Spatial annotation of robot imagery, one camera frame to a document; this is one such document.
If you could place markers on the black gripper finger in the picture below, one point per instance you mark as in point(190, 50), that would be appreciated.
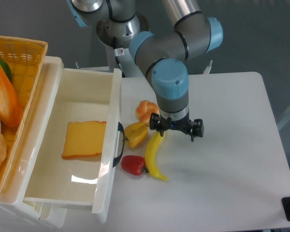
point(155, 124)
point(194, 129)

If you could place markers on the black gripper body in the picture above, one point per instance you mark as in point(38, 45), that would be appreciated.
point(182, 125)

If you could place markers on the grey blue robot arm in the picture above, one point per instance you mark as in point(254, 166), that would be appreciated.
point(161, 60)

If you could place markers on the white drawer cabinet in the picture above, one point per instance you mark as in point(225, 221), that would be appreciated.
point(14, 209)

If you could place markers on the knotted bread bun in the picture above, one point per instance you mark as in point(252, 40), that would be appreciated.
point(144, 110)

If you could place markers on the yellow bell pepper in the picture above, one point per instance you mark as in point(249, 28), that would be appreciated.
point(135, 134)

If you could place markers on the yellow banana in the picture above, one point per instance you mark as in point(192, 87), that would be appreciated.
point(150, 157)

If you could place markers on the red bell pepper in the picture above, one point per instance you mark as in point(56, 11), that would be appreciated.
point(134, 165)

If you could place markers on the yellow toast slice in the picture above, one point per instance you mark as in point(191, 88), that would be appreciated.
point(84, 140)

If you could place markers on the yellow woven basket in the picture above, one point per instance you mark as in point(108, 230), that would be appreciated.
point(25, 58)

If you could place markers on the orange baguette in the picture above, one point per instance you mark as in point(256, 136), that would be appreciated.
point(11, 112)

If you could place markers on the green pepper in basket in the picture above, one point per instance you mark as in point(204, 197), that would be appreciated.
point(6, 69)

